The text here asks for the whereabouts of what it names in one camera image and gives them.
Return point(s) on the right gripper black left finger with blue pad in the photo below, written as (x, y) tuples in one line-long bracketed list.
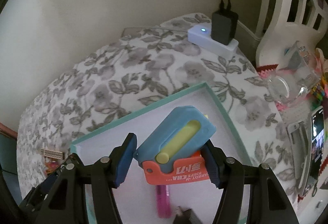
[(66, 199)]

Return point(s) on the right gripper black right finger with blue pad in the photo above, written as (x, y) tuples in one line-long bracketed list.
[(268, 202)]

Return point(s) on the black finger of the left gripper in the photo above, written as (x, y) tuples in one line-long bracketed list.
[(35, 198)]

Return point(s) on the orange pink toy figure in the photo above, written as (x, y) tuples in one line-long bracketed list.
[(50, 167)]

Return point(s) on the black cube charger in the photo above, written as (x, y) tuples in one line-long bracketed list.
[(186, 217)]

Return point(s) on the pink lighter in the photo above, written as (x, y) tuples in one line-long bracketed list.
[(163, 201)]

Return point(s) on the blue orange toy knife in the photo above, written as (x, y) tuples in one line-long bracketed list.
[(171, 154)]

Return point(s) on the teal shallow box tray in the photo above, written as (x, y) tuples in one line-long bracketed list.
[(135, 198)]

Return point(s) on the smartphone with lit screen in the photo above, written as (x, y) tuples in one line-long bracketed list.
[(316, 142)]

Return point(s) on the grey phone stand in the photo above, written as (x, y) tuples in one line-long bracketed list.
[(300, 150)]

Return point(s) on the crochet mat red white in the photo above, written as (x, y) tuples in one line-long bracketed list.
[(289, 115)]

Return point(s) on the clear glass cup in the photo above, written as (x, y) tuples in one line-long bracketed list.
[(296, 74)]

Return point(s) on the colourful toys pile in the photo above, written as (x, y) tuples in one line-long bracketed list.
[(320, 89)]

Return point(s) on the floral grey white blanket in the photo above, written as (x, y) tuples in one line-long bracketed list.
[(137, 70)]

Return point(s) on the black wall charger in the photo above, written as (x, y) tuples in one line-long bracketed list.
[(224, 24)]

